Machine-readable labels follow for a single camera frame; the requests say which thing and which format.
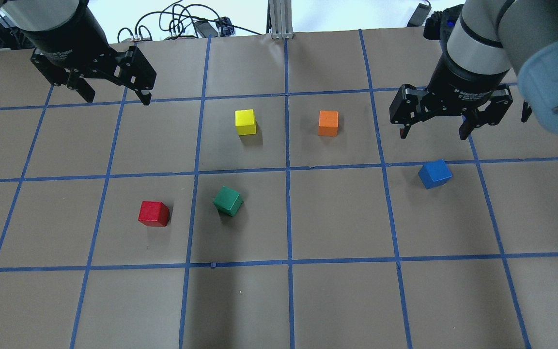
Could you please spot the black power adapter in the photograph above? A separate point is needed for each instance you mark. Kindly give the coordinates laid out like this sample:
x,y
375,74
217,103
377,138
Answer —
x,y
204,29

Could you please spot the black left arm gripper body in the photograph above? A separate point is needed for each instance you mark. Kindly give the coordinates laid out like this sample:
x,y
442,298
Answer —
x,y
66,42

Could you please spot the red wooden block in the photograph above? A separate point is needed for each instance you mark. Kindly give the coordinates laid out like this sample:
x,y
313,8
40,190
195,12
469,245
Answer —
x,y
154,214

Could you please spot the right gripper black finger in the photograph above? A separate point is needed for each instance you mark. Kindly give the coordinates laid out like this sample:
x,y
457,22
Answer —
x,y
407,108
497,106

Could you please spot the orange wooden block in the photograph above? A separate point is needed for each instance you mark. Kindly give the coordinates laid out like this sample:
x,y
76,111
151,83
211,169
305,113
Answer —
x,y
328,124

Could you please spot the green wooden block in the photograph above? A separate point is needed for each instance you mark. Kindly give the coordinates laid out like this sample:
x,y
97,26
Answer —
x,y
228,201

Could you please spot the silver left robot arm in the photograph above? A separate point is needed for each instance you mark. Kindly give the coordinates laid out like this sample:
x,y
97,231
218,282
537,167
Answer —
x,y
42,15

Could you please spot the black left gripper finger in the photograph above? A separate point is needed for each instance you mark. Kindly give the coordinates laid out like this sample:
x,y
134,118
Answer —
x,y
77,83
140,76

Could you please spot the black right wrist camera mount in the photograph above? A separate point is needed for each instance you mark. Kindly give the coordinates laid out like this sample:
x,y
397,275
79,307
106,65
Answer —
x,y
439,26

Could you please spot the blue wooden block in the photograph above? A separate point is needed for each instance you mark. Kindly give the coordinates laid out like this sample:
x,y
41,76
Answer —
x,y
434,174

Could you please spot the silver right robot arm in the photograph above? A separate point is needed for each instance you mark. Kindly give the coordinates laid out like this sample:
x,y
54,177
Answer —
x,y
481,41

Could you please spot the yellow wooden block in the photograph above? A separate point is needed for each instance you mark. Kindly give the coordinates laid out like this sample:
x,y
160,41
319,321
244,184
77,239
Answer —
x,y
245,122

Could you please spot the aluminium frame post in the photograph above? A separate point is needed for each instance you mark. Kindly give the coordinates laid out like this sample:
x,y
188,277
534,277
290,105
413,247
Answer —
x,y
279,19

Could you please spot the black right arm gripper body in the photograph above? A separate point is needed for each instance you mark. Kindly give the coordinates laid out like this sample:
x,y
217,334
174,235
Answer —
x,y
458,77

